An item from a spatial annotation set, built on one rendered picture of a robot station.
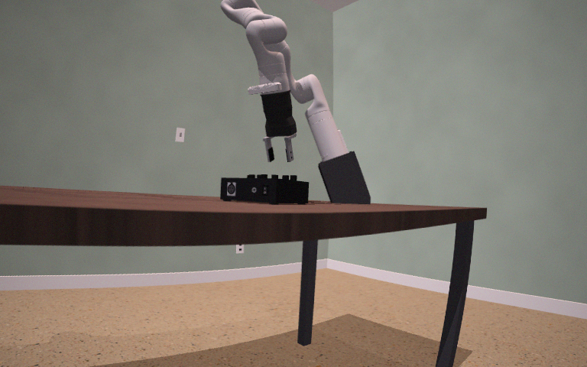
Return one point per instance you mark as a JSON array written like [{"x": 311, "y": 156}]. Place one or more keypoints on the black lighting desk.
[{"x": 265, "y": 190}]

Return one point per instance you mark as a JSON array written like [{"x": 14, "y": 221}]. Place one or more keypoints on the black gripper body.
[{"x": 282, "y": 122}]

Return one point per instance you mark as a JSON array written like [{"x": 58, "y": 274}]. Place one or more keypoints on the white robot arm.
[{"x": 273, "y": 57}]

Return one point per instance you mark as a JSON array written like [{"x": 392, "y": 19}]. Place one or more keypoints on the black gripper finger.
[
  {"x": 289, "y": 150},
  {"x": 269, "y": 148}
]

